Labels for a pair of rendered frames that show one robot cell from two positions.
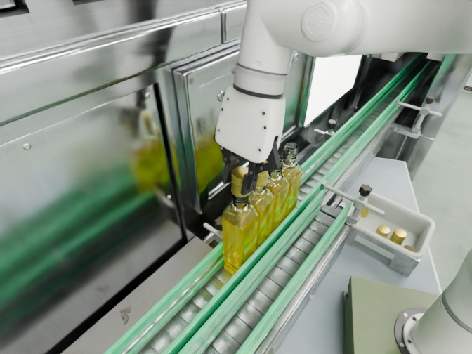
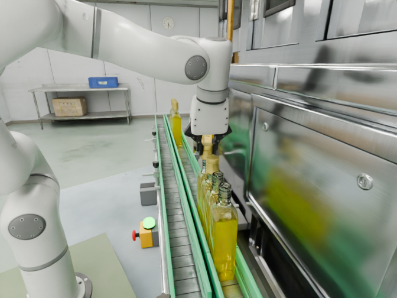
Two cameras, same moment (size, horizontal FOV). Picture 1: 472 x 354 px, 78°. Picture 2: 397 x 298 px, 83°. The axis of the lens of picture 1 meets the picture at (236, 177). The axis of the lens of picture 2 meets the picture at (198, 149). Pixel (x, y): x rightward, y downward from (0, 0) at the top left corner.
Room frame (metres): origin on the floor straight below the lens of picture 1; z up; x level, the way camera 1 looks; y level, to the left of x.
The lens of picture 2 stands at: (0.75, -0.50, 1.39)
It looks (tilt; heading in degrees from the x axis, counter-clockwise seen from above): 21 degrees down; 129
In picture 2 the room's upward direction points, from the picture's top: straight up
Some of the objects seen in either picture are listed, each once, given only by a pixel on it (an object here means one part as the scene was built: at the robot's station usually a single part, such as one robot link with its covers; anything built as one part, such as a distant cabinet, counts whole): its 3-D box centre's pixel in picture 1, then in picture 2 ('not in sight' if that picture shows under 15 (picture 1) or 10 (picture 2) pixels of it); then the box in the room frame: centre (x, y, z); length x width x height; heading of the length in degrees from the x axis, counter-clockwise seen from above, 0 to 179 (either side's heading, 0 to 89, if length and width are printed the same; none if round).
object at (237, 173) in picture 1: (241, 181); (207, 151); (0.38, -0.01, 1.16); 0.04 x 0.04 x 0.04
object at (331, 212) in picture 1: (335, 221); not in sight; (0.55, -0.29, 0.85); 0.09 x 0.04 x 0.07; 50
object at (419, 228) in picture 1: (384, 228); not in sight; (0.57, -0.45, 0.80); 0.22 x 0.17 x 0.09; 50
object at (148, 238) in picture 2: not in sight; (149, 233); (0.17, -0.08, 0.79); 0.07 x 0.07 x 0.07; 50
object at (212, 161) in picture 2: (259, 172); (212, 164); (0.43, -0.04, 1.14); 0.04 x 0.04 x 0.04
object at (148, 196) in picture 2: not in sight; (149, 193); (-0.05, 0.10, 0.79); 0.08 x 0.08 x 0.08; 50
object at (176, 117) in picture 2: not in sight; (176, 123); (-0.28, 0.54, 1.02); 0.06 x 0.06 x 0.28; 50
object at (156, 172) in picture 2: not in sight; (151, 176); (0.05, 0.04, 0.94); 0.07 x 0.04 x 0.13; 50
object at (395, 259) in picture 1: (374, 226); not in sight; (0.58, -0.43, 0.79); 0.27 x 0.17 x 0.08; 50
